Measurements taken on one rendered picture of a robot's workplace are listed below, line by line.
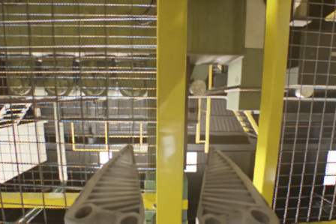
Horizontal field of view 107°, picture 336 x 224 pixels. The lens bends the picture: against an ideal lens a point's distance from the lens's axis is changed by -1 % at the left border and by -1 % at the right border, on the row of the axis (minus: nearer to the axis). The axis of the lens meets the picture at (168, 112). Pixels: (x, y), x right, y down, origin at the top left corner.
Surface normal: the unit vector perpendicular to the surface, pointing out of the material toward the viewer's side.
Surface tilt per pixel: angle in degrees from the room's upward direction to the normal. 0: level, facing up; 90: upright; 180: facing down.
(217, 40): 90
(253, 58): 90
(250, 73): 90
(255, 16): 90
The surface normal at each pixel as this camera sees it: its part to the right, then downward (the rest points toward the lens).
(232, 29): 0.03, 0.10
